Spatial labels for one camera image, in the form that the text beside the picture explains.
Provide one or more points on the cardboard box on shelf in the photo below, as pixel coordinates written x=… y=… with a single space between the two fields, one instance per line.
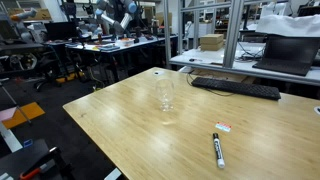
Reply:
x=211 y=42

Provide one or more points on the black and white marker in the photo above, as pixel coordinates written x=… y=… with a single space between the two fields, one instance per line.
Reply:
x=218 y=150

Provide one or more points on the grey background robot arm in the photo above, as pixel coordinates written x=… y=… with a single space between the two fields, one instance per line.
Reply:
x=117 y=13

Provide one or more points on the black laptop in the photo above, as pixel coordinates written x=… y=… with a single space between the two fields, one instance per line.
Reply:
x=292 y=55

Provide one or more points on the white cloth on laptop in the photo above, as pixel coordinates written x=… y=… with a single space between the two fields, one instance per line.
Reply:
x=306 y=26

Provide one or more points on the white desk cable grommet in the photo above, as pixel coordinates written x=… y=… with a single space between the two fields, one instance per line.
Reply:
x=157 y=73

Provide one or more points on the aluminium frame post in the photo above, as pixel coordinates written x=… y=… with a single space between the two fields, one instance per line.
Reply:
x=232 y=32

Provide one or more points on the black keyboard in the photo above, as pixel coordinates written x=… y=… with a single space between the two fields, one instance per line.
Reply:
x=254 y=90

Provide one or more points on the clear wine glass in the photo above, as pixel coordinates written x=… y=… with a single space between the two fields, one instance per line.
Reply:
x=165 y=93

